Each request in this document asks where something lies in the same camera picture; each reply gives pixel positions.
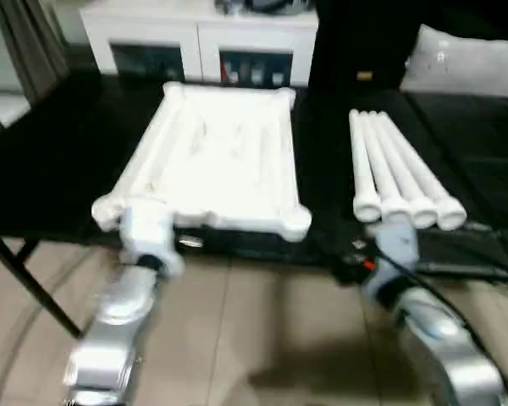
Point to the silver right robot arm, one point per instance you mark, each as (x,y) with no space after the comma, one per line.
(440,338)

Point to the dark items on cabinet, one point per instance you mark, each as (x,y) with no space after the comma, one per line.
(262,5)

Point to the black table mat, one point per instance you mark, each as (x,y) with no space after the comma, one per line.
(42,169)

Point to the grey curtain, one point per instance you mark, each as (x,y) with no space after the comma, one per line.
(21,51)

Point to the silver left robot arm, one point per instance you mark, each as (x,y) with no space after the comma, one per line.
(114,330)

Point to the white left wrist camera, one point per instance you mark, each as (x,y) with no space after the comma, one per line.
(148,237)

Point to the grey cushion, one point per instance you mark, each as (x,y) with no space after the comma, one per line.
(470,63)

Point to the white plastic table leg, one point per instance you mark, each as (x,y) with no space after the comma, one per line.
(364,169)
(432,190)
(385,182)
(408,186)

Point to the small yellow tag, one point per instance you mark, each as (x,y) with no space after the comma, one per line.
(364,77)

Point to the white glass-door cabinet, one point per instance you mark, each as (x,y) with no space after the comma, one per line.
(195,34)

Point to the black metal frame leg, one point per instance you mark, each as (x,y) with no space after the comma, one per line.
(30,283)

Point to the white plastic table top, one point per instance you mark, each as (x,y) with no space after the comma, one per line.
(224,161)

